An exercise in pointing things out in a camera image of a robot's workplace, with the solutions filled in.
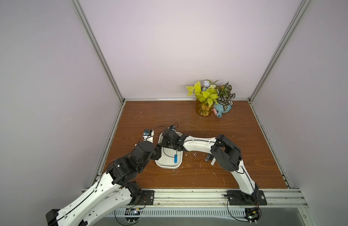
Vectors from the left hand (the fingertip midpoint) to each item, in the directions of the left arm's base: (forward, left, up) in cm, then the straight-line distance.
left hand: (159, 143), depth 71 cm
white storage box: (-1, -5, -18) cm, 18 cm away
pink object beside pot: (+38, -39, -19) cm, 58 cm away
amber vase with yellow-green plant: (+33, -28, +3) cm, 43 cm away
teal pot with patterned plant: (+30, -39, +3) cm, 49 cm away
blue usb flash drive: (0, -8, -21) cm, 22 cm away
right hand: (+12, +2, -18) cm, 21 cm away
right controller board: (-28, -48, -22) cm, 60 cm away
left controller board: (-29, +14, -25) cm, 41 cm away
